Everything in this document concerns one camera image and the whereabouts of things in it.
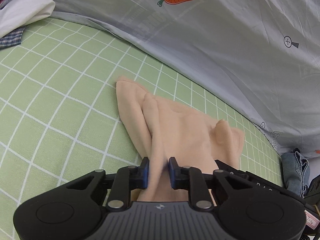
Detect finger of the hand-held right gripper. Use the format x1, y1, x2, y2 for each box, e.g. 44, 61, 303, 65
215, 159, 247, 178

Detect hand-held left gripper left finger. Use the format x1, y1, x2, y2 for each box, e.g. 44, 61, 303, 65
58, 157, 150, 211

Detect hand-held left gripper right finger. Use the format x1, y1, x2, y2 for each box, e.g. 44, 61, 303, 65
168, 156, 261, 210

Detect peach long-sleeve top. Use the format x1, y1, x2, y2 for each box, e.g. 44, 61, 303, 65
116, 76, 246, 203

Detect blue denim jeans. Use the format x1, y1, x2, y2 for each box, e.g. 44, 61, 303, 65
281, 148, 312, 198

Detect grey carrot-print quilt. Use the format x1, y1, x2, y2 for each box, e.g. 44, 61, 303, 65
37, 0, 320, 158

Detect green checked bed sheet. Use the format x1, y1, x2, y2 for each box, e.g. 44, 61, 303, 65
0, 17, 286, 240

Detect blue plaid cloth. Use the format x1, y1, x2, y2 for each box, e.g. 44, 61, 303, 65
0, 26, 27, 50

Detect white folded cloth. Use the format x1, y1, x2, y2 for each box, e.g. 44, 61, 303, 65
0, 0, 56, 39

